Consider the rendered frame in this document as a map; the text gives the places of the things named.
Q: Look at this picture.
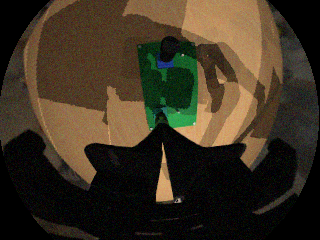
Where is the green circuit board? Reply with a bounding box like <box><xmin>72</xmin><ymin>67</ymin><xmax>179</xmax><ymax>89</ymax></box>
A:
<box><xmin>137</xmin><ymin>36</ymin><xmax>199</xmax><ymax>131</ymax></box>

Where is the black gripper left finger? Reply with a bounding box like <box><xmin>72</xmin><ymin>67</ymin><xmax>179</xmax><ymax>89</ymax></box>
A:
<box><xmin>84</xmin><ymin>124</ymin><xmax>163</xmax><ymax>195</ymax></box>

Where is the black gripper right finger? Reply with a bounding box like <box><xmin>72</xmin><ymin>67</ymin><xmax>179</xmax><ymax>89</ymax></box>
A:
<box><xmin>163</xmin><ymin>123</ymin><xmax>247</xmax><ymax>200</ymax></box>

